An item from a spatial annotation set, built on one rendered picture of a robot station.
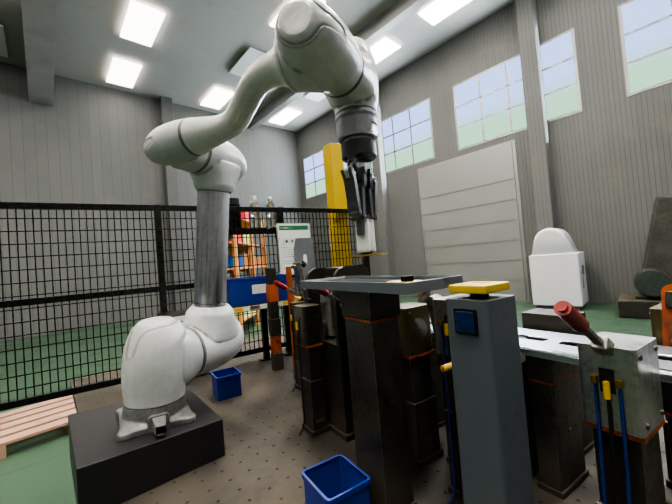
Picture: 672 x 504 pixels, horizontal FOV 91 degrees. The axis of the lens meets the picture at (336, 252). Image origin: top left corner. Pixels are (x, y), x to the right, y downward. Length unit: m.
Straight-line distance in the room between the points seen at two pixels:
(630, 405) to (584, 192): 7.56
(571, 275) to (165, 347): 6.76
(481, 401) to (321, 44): 0.57
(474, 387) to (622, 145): 7.72
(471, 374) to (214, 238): 0.86
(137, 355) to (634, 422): 1.00
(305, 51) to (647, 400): 0.69
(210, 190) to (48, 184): 9.96
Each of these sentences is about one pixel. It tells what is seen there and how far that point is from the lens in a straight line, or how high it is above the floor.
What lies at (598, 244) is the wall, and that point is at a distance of 8.03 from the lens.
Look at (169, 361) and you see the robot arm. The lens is 1.03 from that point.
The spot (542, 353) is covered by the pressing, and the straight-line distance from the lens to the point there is 0.78.
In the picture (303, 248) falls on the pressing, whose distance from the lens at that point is 1.71.
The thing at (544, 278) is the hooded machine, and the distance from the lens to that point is 7.25.
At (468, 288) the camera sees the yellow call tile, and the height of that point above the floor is 1.16.
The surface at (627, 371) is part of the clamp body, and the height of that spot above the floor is 1.03.
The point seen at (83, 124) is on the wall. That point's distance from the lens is 11.55.
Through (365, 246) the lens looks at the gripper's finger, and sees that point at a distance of 0.69.
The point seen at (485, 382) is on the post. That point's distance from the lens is 0.51.
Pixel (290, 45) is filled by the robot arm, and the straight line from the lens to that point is 0.61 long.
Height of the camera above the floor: 1.21
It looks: 1 degrees up
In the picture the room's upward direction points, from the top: 5 degrees counter-clockwise
